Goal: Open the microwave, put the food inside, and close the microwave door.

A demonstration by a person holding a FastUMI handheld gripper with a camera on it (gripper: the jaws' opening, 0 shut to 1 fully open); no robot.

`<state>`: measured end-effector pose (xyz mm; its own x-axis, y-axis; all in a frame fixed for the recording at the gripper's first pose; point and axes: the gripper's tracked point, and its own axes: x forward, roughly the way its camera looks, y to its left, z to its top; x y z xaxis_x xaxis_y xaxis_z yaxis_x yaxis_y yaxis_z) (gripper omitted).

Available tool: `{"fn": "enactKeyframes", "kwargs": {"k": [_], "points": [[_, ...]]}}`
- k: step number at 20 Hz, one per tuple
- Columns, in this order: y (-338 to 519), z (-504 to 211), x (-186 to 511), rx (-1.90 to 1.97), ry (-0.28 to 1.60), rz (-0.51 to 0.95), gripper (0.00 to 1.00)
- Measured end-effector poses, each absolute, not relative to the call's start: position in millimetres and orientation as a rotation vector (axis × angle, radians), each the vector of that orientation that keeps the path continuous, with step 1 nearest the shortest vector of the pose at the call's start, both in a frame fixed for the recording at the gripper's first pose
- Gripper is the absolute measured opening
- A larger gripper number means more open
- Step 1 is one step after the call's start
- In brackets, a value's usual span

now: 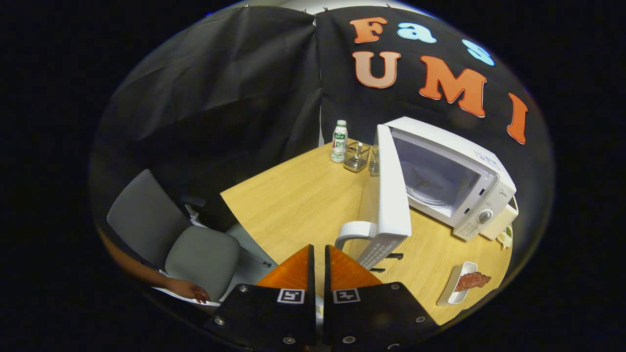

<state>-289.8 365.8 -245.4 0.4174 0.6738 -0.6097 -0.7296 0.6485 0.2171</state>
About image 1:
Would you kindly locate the cream toaster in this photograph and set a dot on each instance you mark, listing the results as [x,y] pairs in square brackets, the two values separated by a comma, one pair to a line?
[503,217]

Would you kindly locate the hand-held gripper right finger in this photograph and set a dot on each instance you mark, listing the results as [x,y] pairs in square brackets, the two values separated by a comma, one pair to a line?
[371,318]

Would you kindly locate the grey office chair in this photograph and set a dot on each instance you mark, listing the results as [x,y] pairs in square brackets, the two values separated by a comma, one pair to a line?
[200,254]

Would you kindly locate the white bottle green label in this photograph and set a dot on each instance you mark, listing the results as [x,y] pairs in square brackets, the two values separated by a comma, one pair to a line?
[339,144]

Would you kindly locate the white microwave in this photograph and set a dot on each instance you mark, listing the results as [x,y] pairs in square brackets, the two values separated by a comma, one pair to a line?
[393,195]

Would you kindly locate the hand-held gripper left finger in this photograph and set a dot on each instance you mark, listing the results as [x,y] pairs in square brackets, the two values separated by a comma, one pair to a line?
[274,318]

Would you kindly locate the reddish brown meat slice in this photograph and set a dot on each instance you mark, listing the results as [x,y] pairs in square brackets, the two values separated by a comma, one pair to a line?
[472,281]

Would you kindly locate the white ribbed plate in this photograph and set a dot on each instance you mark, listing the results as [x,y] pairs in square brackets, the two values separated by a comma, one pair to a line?
[450,291]

